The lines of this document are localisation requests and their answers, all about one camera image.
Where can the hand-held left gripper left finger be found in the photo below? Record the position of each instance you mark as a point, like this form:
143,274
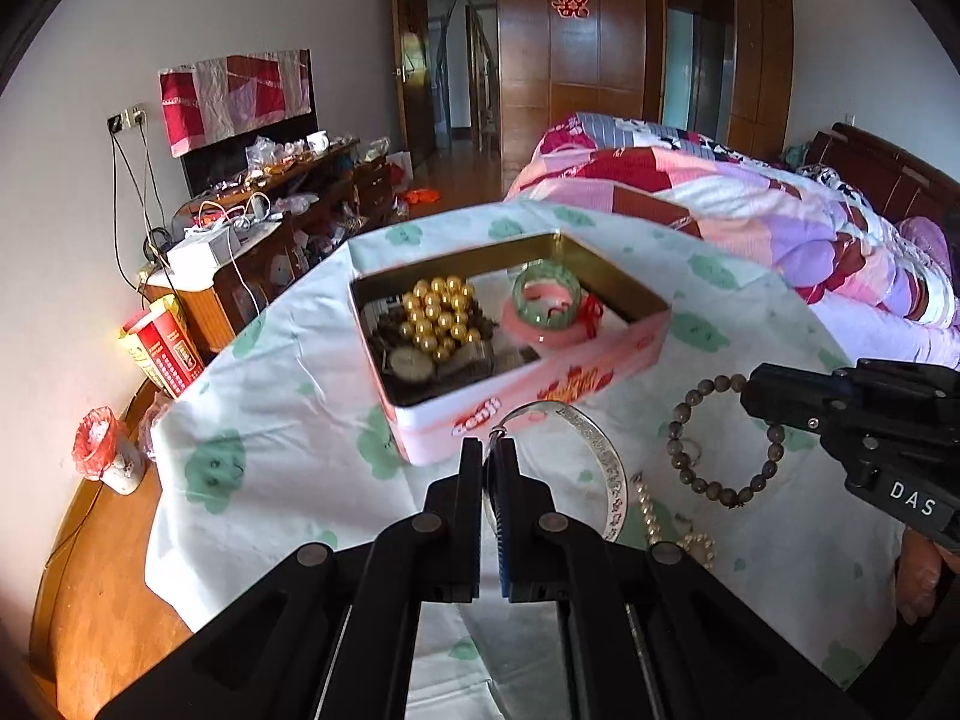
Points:
469,495

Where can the white red shopping bag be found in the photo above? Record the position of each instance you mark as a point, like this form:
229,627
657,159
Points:
399,172

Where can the pink tin box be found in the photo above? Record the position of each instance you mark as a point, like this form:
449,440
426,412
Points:
525,397

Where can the white electronics box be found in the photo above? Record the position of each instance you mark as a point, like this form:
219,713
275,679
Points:
202,251

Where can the cloud print tablecloth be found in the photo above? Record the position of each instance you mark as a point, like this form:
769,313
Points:
300,435

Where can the white mug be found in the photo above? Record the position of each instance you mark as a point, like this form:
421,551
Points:
317,142

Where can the red paper decal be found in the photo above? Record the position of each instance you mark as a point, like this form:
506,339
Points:
571,0

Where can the silver wristwatch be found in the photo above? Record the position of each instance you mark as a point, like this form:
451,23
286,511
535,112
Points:
412,366

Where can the bed with patchwork quilt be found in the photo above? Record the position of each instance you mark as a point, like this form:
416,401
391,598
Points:
712,195

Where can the wooden wardrobe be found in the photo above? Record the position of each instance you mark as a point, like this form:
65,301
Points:
592,82

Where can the small bin red liner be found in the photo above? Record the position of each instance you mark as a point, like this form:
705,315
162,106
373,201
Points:
109,454

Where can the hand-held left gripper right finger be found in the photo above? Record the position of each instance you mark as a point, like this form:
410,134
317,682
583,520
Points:
506,510

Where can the clear plastic bag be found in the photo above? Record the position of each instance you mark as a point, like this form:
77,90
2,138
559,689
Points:
156,427

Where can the green jade bangle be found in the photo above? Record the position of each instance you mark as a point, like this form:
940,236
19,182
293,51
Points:
525,307

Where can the silver bangle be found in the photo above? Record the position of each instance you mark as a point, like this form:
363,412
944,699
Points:
611,465

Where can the orange object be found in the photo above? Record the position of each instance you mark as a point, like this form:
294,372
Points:
418,196

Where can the wooden television cabinet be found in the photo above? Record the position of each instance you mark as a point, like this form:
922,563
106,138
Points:
232,300

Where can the purple pillow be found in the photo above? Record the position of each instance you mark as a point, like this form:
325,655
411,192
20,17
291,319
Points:
926,240

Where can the wall power outlet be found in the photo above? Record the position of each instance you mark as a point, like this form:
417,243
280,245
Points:
127,118

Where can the person's right hand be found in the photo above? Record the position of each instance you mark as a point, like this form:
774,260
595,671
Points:
921,577

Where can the wooden bed headboard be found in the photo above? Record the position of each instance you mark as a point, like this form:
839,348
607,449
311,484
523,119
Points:
885,165

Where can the pink round holder red knot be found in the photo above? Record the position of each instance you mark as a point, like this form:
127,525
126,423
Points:
555,334

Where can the black television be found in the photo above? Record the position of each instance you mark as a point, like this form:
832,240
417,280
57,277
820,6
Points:
217,165

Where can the red yellow box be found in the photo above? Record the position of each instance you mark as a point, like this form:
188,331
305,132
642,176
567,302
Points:
169,352

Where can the red white cloth cover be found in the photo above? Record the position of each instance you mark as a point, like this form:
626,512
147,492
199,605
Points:
240,94

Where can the wooden door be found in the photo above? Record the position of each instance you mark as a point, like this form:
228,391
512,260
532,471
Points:
412,75

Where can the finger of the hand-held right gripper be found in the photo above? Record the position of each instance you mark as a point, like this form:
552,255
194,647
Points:
787,394

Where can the white bed sheet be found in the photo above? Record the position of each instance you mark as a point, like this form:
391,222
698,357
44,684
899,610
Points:
862,330

